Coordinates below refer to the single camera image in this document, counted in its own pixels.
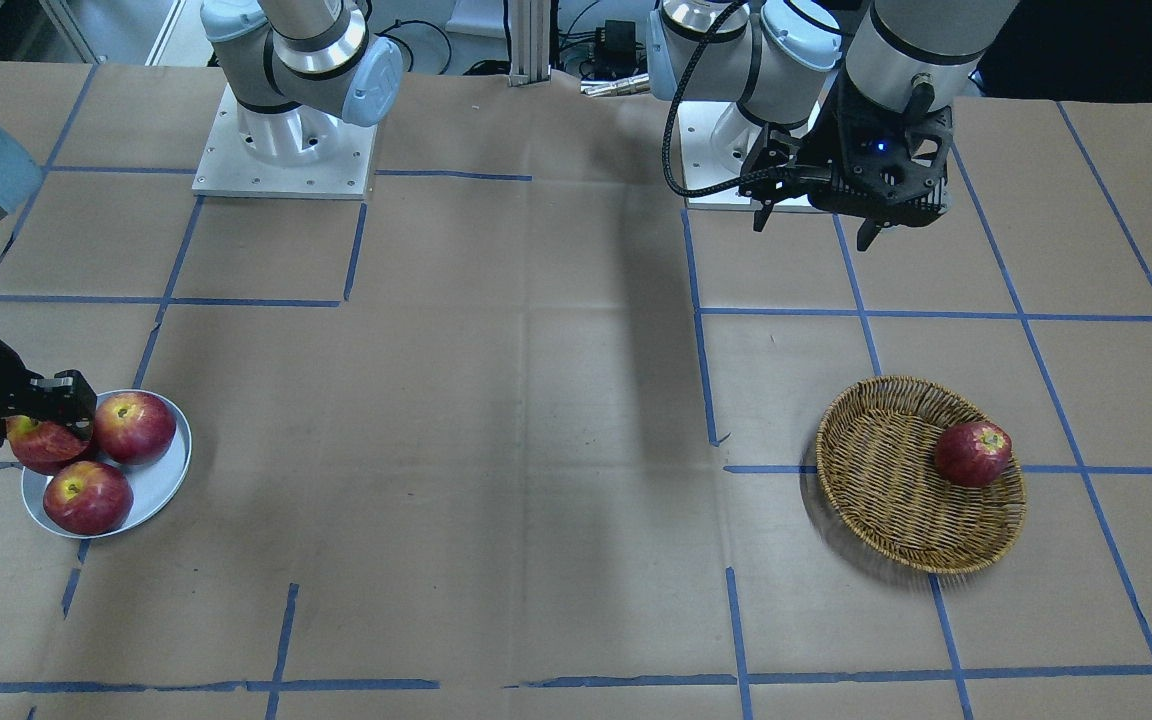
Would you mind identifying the red apple on plate front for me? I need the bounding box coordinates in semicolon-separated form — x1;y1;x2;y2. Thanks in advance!
41;460;134;537

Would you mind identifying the red apple on plate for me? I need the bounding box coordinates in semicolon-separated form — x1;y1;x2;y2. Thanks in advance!
93;389;177;467
41;460;134;537
22;452;101;477

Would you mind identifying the red apple on plate back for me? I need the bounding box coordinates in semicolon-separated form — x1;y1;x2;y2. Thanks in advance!
93;389;177;467

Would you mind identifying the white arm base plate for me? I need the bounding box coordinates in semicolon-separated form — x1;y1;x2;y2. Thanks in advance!
676;101;823;214
192;85;384;200

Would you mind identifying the aluminium frame post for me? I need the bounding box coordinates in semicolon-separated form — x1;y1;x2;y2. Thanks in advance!
502;0;558;88

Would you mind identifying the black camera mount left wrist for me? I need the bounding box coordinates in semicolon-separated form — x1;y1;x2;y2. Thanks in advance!
803;94;954;227

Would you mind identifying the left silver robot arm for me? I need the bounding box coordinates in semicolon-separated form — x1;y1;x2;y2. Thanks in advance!
646;1;1016;251

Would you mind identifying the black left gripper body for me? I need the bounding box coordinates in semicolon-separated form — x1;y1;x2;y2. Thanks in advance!
801;76;927;191

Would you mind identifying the red yellow apple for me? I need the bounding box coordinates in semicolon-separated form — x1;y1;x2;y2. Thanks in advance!
5;415;92;464

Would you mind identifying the light blue plate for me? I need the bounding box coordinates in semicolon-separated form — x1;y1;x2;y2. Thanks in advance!
20;391;192;541

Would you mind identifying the dark red apple in basket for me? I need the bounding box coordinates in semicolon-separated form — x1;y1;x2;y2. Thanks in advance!
933;420;1011;488

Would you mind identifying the black braided cable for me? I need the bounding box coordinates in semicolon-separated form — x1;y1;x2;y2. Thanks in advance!
662;0;817;196

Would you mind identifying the brown wicker basket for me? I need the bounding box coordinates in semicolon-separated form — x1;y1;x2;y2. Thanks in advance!
814;376;1028;575

